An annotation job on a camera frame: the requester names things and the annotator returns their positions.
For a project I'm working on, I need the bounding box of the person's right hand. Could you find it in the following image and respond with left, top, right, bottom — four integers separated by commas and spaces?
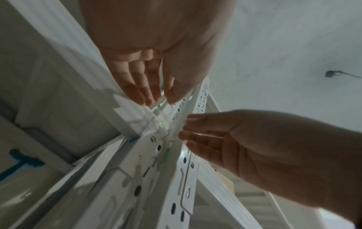
178, 109, 340, 207

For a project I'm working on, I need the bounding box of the person's left hand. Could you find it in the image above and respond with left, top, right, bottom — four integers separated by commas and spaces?
78, 0, 239, 107

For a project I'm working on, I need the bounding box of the person's right forearm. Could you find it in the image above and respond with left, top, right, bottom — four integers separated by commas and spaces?
322, 128, 362, 224

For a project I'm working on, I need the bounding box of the white perforated metal shelf upright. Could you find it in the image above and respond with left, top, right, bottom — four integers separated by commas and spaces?
42, 77, 211, 229

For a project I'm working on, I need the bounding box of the white box with blue mark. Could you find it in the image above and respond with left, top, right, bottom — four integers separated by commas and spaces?
0, 116, 74, 229

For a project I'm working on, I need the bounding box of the black ceiling fitting with cable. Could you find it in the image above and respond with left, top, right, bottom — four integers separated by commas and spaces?
325, 70, 362, 79

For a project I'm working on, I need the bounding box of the small white plastic clip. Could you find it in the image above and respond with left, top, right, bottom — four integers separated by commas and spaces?
154, 101, 171, 118

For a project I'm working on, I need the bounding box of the white ribbed metal shelf beam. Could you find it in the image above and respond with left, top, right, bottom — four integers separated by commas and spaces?
6, 0, 155, 141
195, 160, 292, 229

